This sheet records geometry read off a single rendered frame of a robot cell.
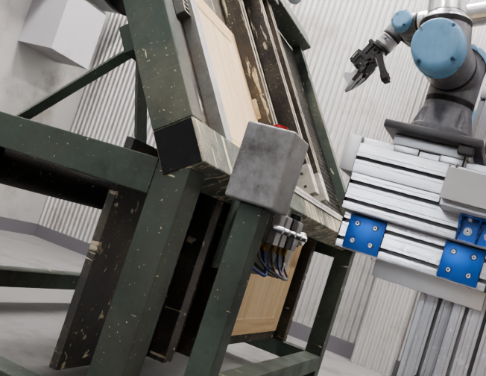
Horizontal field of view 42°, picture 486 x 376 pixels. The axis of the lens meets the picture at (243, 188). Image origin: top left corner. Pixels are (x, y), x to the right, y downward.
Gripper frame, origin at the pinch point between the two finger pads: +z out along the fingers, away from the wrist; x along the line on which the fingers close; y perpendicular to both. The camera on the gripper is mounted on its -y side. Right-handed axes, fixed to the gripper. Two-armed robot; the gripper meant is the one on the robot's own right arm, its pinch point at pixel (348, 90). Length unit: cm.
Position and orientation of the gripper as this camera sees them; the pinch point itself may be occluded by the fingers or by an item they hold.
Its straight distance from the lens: 247.8
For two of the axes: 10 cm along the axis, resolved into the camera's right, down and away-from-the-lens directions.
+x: -3.8, -1.9, -9.1
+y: -6.3, -6.6, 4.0
